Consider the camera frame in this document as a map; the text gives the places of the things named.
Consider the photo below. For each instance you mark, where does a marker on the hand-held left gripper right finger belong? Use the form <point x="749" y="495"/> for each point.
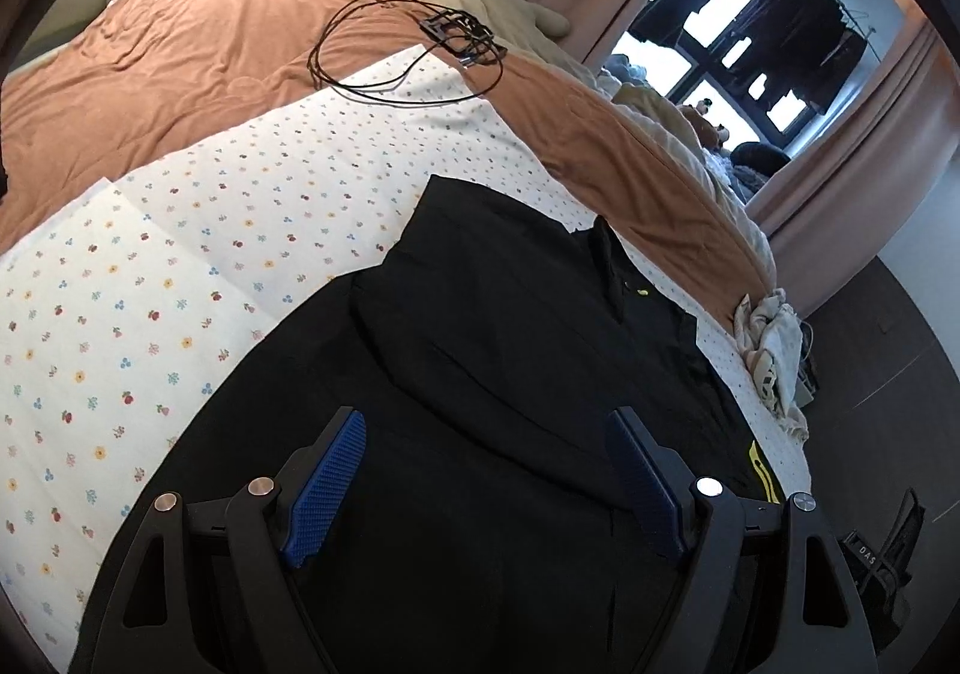
<point x="649" y="486"/>

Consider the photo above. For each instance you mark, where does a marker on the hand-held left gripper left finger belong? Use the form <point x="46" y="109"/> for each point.
<point x="322" y="486"/>

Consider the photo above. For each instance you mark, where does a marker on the black garment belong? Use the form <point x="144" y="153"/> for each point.
<point x="487" y="359"/>

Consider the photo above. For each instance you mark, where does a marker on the cream crumpled clothes pile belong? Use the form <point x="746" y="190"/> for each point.
<point x="776" y="344"/>

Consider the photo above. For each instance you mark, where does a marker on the dark hanging clothes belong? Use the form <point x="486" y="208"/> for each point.
<point x="810" y="21"/>

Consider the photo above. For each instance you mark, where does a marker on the white floral bed sheet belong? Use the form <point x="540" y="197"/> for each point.
<point x="150" y="284"/>

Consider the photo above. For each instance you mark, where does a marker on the pile of plush toys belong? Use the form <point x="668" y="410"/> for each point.
<point x="705" y="126"/>

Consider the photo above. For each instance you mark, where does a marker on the orange-brown blanket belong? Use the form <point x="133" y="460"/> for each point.
<point x="187" y="44"/>

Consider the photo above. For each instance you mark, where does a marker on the small black electronic device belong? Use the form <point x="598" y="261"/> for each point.
<point x="450" y="27"/>

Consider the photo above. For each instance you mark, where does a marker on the beige plush toy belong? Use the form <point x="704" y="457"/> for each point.
<point x="517" y="14"/>

